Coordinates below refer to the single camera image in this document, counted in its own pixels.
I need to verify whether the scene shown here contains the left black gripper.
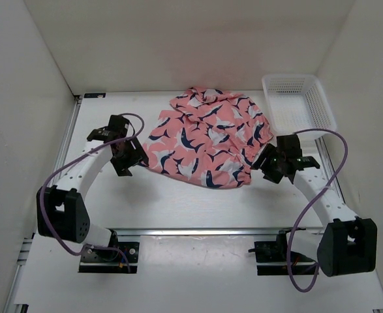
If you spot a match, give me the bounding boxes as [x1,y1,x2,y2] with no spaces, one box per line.
[110,136,148,177]

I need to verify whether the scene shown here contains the pink shark print shorts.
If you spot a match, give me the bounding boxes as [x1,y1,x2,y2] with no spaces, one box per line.
[142,87,273,188]

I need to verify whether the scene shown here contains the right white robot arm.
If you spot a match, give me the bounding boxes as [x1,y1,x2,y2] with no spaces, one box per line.
[252,134,377,277]

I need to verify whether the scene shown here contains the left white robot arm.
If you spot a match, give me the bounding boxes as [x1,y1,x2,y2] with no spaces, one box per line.
[37,113,149,261]

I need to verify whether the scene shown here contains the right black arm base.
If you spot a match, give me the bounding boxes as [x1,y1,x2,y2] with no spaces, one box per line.
[248,228,316,276]

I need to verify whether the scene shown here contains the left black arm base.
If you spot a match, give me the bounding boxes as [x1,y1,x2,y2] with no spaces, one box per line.
[78,230,140,275]

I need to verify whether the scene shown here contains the white plastic mesh basket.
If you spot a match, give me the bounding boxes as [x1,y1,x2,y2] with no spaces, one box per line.
[262,74,337,142]

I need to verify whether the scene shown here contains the aluminium right rail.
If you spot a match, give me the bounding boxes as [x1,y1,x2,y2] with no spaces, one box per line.
[314,138,345,202]

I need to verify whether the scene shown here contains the aluminium rail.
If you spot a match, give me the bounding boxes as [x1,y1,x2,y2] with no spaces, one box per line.
[314,138,345,202]
[115,228,281,237]
[31,94,83,235]

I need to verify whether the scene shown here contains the aluminium front rail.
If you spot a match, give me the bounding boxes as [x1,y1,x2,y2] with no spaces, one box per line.
[115,228,281,237]

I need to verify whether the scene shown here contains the aluminium left rail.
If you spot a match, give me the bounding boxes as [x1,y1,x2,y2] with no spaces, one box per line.
[31,94,83,235]

